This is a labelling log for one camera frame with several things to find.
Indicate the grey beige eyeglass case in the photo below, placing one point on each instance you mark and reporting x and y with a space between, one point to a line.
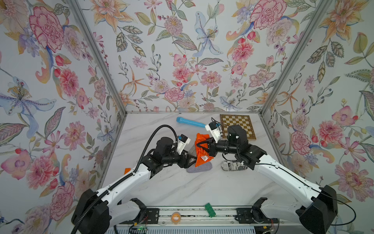
192 152

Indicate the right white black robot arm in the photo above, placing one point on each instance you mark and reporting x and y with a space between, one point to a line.
314 207

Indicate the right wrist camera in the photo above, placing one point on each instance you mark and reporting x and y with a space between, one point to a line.
214 129

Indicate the wooden chessboard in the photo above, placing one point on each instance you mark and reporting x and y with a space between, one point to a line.
242 120

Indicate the small orange block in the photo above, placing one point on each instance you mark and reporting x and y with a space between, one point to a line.
127 170

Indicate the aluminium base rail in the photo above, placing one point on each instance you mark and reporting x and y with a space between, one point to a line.
197 216

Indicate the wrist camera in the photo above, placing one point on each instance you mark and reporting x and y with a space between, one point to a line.
214 129
182 142

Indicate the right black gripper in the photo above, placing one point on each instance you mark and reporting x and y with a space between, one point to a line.
213 148

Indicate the orange tape roll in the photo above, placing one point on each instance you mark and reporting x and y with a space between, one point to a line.
175 218

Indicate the blue cylindrical case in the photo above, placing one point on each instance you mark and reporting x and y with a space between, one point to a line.
190 122

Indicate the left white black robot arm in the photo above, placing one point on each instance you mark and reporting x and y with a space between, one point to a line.
99 210

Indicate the orange fluffy cloth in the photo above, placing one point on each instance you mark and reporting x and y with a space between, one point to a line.
202 156

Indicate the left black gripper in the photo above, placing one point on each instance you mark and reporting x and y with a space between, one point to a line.
181 164

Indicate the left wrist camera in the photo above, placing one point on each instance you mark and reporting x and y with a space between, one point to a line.
182 142

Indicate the purple eyeglass case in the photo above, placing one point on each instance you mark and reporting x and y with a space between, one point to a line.
202 168

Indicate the green plastic block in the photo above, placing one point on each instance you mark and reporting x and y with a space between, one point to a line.
211 212

